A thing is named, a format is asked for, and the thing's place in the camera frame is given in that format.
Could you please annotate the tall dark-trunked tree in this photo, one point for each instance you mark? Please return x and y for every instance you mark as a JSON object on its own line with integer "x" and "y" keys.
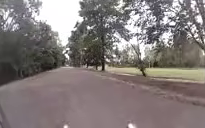
{"x": 103, "y": 61}

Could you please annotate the robot's own part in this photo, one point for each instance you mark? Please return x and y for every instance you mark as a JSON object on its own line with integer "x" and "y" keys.
{"x": 131, "y": 125}
{"x": 66, "y": 126}

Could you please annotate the distant line of trees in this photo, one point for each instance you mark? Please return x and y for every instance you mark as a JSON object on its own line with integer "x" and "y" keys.
{"x": 176, "y": 56}

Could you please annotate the row of roadside trees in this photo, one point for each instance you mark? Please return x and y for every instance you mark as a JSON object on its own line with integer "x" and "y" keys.
{"x": 77, "y": 50}

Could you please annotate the grey asphalt road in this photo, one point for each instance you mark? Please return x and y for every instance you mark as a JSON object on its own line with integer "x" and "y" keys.
{"x": 80, "y": 100}

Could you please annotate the small leaning tree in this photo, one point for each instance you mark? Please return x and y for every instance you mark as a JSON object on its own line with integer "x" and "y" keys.
{"x": 142, "y": 70}

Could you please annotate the dark dirt verge strip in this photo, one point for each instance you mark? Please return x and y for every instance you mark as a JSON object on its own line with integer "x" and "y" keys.
{"x": 176, "y": 87}

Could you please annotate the dense hedge of trees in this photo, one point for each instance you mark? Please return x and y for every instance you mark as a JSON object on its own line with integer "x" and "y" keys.
{"x": 23, "y": 53}

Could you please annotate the pale green grass field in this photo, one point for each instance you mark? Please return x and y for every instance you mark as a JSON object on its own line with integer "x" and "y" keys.
{"x": 170, "y": 73}

